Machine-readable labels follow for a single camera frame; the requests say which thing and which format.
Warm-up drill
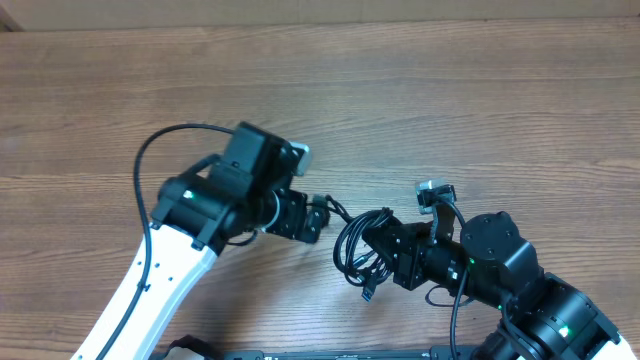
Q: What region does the black USB cable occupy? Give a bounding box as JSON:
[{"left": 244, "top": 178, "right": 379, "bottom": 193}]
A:
[{"left": 305, "top": 193, "right": 404, "bottom": 303}]

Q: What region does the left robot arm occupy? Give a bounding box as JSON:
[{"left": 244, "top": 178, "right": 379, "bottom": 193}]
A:
[{"left": 74, "top": 122, "right": 329, "bottom": 359}]

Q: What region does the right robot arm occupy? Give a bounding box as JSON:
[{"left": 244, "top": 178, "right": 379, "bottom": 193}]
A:
[{"left": 363, "top": 206, "right": 635, "bottom": 360}]

